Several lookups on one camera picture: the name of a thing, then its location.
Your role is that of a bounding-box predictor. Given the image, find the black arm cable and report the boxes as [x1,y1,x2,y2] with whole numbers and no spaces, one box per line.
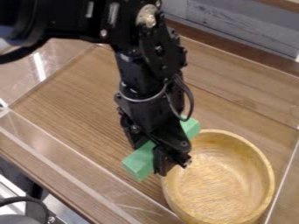
[165,73,196,123]

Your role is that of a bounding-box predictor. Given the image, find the clear acrylic enclosure wall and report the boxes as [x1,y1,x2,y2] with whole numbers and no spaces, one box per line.
[0,38,299,224]

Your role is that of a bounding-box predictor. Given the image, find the black cable lower left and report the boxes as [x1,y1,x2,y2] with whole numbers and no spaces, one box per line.
[0,195,50,224]

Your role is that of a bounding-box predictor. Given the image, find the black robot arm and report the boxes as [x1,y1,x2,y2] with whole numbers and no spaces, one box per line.
[0,0,193,176]

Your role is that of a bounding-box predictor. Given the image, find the grey metal frame part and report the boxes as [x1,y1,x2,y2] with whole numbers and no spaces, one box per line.
[0,173,86,224]

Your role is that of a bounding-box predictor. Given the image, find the brown wooden bowl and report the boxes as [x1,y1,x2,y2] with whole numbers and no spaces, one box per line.
[161,129,276,224]

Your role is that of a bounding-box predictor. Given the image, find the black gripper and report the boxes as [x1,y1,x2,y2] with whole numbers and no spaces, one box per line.
[114,82,192,177]

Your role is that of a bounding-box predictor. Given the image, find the green rectangular block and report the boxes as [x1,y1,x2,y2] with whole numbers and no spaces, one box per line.
[121,118,201,181]

